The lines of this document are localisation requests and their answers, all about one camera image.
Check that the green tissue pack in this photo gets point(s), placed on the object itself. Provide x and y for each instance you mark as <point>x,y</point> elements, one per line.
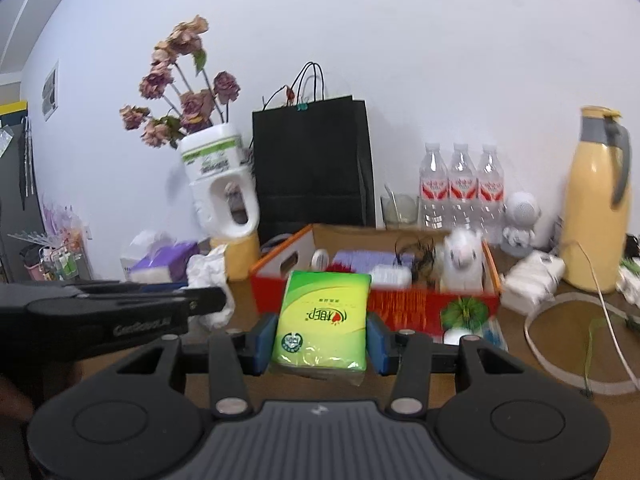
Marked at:
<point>320,325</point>

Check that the red cardboard box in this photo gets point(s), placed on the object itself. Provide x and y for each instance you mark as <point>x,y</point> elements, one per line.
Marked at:
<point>400,310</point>

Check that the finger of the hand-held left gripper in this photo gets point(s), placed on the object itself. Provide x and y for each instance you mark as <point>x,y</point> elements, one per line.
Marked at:
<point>200,302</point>
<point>125,287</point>

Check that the blue striped packet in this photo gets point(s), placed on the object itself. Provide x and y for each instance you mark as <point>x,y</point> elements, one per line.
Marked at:
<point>492,334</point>

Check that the white alpaca plush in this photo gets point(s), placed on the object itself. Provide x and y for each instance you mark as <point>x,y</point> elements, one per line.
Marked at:
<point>462,255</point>

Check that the white wall vent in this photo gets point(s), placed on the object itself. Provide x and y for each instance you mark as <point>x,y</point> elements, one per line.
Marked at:
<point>50,92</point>

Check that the white plastic bottle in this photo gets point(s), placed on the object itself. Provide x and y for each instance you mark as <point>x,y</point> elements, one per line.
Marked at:
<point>390,276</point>

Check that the dried rose bouquet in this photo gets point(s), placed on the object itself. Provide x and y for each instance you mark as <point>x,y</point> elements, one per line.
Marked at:
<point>195,105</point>

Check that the purple knitted pouch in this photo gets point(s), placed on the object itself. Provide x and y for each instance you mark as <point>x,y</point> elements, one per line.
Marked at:
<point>360,260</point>

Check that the dried rose twig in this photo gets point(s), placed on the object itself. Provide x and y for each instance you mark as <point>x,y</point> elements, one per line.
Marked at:
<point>287,94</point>

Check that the dark grey board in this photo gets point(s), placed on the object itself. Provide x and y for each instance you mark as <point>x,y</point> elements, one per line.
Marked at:
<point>12,200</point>

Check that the yellow mug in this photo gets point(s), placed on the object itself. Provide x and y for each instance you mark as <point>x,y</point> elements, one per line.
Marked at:
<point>242,260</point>

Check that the metal spoon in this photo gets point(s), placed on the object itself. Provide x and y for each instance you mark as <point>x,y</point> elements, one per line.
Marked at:
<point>392,200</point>

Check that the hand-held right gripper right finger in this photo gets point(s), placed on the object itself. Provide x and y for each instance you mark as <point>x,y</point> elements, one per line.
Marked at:
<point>379,345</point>

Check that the purple tissue box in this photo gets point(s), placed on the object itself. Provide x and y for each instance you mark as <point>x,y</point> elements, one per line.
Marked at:
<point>170,256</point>

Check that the green thread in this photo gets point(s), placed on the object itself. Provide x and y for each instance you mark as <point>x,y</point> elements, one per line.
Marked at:
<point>591,350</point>

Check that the white tissue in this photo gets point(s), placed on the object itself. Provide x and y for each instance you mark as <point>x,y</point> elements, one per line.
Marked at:
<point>210,270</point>

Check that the yellow thermos jug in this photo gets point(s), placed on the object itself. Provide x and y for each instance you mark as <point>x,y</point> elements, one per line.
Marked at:
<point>592,210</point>

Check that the white power bank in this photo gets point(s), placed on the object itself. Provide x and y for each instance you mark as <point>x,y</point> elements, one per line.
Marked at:
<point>532,280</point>

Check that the black paper bag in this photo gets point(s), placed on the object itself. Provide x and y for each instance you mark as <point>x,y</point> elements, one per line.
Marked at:
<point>310,160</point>

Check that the clear water bottle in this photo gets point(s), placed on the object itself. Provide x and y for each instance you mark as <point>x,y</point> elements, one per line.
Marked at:
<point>462,190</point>
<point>434,190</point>
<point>491,190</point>

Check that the grey glass cup with spoon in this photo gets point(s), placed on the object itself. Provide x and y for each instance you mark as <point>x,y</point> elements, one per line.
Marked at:
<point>400,212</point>

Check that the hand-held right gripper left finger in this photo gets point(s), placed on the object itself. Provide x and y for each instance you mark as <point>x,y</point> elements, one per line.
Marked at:
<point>262,345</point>

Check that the small white item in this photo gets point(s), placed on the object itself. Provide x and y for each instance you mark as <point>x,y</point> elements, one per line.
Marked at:
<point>455,336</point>

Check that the white detergent jug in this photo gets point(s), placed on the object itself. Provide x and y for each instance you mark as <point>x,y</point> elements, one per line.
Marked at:
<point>205,210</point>

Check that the black earphones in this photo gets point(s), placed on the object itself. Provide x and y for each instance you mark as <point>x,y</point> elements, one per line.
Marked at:
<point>422,255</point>

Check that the white round item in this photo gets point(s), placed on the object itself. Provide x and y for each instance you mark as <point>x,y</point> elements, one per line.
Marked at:
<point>320,260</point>

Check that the white robot speaker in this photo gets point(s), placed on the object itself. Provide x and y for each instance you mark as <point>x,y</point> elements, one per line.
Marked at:
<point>522,210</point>

